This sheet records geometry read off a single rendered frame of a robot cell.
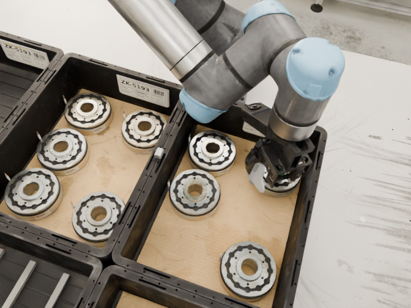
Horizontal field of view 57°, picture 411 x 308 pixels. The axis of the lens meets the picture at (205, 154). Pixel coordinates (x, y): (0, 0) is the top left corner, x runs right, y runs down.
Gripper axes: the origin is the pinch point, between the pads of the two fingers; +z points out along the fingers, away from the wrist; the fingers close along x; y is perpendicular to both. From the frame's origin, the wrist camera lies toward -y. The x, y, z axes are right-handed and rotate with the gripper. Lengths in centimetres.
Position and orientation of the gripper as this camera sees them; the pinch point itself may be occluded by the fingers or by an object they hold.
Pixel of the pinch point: (262, 173)
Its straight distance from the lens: 81.4
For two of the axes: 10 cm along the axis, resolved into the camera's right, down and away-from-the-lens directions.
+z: -0.6, 5.4, 8.4
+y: 3.6, 8.0, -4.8
